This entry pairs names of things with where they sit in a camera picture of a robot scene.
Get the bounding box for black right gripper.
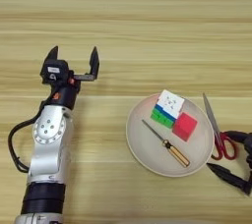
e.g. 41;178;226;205
206;130;252;196

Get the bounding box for yellow handled screwdriver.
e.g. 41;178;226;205
141;119;191;169

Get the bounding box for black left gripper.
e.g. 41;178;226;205
42;45;100;111

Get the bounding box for round beige plate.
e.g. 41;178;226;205
125;92;216;178

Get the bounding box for red handled scissors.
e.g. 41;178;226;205
202;92;238;161

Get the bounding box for multicolour puzzle cube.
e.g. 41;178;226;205
150;88;185;130

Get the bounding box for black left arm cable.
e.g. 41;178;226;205
7;108;45;174

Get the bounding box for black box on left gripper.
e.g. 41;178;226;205
39;59;70;86

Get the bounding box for red cube block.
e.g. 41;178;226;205
171;112;199;142

